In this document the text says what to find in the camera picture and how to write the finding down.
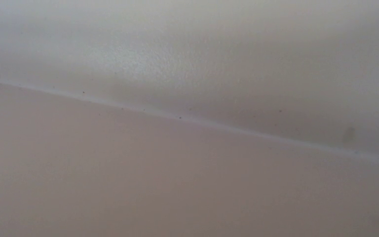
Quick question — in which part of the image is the pink music stand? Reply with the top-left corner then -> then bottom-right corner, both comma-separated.
0,84 -> 379,237

